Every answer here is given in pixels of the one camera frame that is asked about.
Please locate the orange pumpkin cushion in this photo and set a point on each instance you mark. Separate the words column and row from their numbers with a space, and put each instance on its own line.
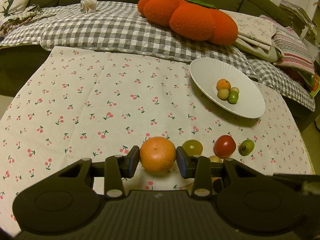
column 191, row 19

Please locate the folded floral cloth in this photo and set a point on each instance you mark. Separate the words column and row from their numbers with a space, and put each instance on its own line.
column 255, row 36

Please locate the pale fruit on plate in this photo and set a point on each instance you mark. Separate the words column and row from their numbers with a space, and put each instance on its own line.
column 235, row 89

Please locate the yellow-green grape on table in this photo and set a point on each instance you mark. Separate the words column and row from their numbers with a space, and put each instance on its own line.
column 192, row 147

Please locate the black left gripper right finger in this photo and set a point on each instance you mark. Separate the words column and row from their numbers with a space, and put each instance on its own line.
column 211, row 178

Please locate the small orange on plate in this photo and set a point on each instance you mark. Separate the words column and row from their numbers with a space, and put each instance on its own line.
column 223, row 84

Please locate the large orange fruit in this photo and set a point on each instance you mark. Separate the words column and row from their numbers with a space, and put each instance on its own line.
column 157, row 155

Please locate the yellow-green fruit on plate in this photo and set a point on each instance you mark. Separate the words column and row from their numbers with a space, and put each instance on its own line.
column 223, row 93

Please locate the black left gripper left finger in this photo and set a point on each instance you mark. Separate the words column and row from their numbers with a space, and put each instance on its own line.
column 113, row 170

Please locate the green fruit on plate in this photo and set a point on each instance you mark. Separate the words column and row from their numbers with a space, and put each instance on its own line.
column 233, row 97

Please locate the small brown fruit behind finger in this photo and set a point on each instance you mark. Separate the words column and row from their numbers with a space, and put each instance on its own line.
column 215, row 159

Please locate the floral dark fabric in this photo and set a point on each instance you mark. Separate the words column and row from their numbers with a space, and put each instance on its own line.
column 30, row 14

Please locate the stack of papers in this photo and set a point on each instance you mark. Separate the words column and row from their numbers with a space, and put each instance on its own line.
column 296, row 14

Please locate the cherry print tablecloth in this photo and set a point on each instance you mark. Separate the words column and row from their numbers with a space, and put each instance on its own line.
column 83, row 104

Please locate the white ribbed plate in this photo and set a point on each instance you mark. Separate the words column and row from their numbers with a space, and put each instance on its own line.
column 206, row 72

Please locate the striped patterned cushion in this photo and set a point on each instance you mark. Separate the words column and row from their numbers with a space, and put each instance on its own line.
column 295, row 59

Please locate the grey checkered blanket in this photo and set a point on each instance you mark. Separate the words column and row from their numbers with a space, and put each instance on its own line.
column 119, row 27

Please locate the red tomato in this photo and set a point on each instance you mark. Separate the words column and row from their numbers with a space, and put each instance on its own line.
column 224, row 146

